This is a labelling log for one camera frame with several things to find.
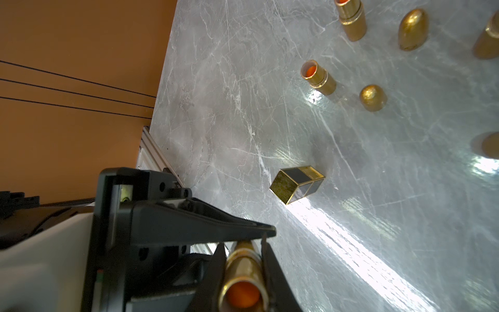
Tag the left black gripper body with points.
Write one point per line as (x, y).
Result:
(115, 267)

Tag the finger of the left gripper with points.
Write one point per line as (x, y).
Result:
(174, 288)
(190, 221)

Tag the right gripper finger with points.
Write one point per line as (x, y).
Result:
(280, 295)

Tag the gold lipstick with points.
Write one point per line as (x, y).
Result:
(243, 287)
(486, 47)
(318, 77)

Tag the gold lipstick cap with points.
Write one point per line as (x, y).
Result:
(413, 30)
(490, 146)
(373, 98)

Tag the gold lipstick base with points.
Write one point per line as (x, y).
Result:
(352, 18)

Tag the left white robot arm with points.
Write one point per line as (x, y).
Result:
(44, 254)

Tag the gold black square box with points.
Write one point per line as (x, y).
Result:
(293, 184)

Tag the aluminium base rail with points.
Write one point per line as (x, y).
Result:
(151, 158)

